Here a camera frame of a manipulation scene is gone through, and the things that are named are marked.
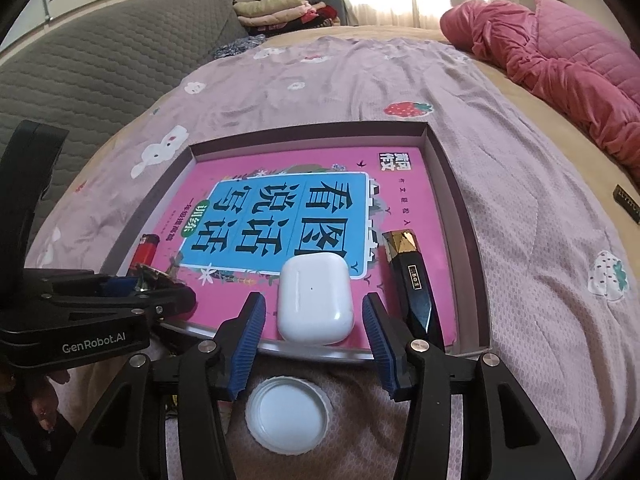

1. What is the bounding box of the black and gold lipstick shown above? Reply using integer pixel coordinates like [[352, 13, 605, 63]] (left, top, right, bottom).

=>
[[381, 229, 445, 348]]

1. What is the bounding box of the pink and blue book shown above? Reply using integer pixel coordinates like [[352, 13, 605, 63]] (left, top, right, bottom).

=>
[[122, 147, 458, 353]]

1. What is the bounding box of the white ribbed jar lid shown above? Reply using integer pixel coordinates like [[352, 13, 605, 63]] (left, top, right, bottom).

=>
[[245, 376, 333, 453]]

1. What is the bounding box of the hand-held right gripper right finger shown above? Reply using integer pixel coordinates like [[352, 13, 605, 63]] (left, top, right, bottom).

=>
[[362, 292, 576, 480]]

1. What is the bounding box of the person's left hand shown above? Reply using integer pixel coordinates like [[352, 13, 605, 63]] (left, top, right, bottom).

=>
[[0, 365, 71, 433]]

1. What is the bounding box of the shallow dark cardboard box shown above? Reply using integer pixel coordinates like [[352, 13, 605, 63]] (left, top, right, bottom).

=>
[[105, 121, 493, 361]]

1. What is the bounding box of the pink quilted duvet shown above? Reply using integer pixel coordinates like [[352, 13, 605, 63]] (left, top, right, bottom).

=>
[[440, 0, 640, 186]]

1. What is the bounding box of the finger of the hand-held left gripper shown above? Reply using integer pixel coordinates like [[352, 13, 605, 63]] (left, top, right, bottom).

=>
[[100, 285, 197, 323], [92, 270, 143, 296]]

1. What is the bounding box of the stack of folded clothes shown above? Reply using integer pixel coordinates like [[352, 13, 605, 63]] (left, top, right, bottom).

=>
[[232, 0, 346, 28]]

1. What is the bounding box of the dark patterned cloth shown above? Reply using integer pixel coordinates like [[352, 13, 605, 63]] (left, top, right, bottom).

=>
[[212, 34, 268, 60]]

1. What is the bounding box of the grey quilted headboard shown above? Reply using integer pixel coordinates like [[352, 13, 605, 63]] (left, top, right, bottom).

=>
[[0, 0, 251, 161]]

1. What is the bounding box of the white earbuds case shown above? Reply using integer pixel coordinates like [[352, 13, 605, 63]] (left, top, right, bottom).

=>
[[277, 253, 355, 346]]

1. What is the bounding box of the purple printed bedsheet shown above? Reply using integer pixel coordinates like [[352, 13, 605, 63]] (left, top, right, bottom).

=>
[[25, 35, 640, 480]]

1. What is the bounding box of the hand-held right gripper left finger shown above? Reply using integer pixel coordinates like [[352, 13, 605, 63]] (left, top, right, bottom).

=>
[[55, 292, 267, 480]]

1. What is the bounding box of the red lighter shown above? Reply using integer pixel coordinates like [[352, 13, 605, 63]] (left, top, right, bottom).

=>
[[131, 234, 160, 276]]

